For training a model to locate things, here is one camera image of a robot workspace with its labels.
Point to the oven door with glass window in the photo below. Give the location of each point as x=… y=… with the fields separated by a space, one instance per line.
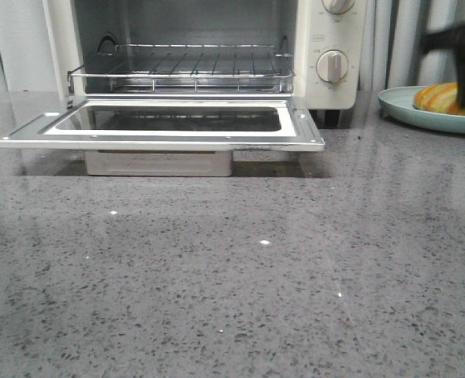
x=172 y=125

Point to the white oven door handle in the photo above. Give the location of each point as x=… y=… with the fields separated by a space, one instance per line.
x=137 y=163

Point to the lower white oven knob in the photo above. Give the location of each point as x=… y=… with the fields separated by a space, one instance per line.
x=332 y=66

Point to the teal green plate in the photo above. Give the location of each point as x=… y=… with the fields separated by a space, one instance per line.
x=398 y=104

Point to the grey curtain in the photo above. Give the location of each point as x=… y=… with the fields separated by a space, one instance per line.
x=391 y=53

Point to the metal wire oven rack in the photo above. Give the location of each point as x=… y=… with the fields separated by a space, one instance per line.
x=184 y=68

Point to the golden striped bread roll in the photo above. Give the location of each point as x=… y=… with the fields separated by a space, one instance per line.
x=439 y=98

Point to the white Toshiba toaster oven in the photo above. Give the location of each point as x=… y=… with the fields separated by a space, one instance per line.
x=78 y=29

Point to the white oven knob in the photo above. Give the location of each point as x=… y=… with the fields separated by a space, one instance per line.
x=338 y=6
x=332 y=66

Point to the upper white oven knob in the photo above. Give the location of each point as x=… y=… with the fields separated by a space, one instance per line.
x=338 y=6

